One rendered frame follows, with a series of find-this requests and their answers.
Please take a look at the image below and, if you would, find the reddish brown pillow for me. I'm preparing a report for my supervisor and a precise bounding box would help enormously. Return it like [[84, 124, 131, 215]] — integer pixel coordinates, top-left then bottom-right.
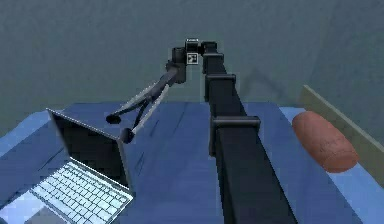
[[291, 110, 360, 174]]

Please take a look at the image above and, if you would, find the silver laptop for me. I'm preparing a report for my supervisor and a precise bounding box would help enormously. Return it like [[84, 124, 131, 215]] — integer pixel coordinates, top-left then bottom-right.
[[0, 107, 137, 224]]

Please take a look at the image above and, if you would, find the blue bed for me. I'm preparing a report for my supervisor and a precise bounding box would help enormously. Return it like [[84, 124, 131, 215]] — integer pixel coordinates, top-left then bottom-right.
[[0, 101, 384, 224]]

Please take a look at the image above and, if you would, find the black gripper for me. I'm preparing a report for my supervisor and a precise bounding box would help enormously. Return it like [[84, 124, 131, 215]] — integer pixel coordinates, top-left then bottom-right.
[[105, 46, 188, 145]]

